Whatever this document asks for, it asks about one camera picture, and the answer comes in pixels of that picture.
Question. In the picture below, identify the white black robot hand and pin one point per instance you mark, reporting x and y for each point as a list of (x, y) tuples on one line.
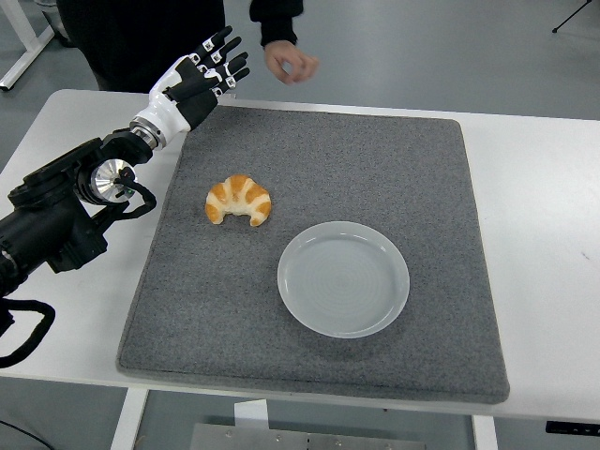
[(164, 115)]

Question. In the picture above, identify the person's left hand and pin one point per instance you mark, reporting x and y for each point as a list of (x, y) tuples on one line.
[(293, 63)]

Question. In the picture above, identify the golden croissant bread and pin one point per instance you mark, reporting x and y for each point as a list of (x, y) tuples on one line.
[(239, 197)]

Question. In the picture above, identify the person's left forearm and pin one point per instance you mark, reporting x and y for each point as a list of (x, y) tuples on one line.
[(277, 21)]

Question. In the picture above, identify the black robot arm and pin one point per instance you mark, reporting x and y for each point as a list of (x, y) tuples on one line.
[(42, 206)]

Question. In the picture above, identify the light grey round plate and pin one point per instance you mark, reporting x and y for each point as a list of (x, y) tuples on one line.
[(342, 281)]

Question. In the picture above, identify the person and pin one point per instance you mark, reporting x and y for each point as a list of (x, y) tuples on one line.
[(140, 37)]

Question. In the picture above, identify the grey felt mat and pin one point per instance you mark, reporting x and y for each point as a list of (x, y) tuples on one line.
[(328, 164)]

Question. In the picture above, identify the black tripod leg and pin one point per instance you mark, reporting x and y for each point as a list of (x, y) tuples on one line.
[(555, 30)]

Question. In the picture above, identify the white table leg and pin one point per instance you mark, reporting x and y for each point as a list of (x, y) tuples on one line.
[(129, 422), (485, 433)]

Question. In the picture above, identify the white paper tag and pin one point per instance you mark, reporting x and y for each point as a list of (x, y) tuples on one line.
[(250, 415)]

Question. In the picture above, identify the black table control panel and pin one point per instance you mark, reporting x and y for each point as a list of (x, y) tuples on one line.
[(572, 427)]

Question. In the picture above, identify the white desk frame leg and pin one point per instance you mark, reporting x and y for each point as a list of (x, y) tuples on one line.
[(19, 65)]

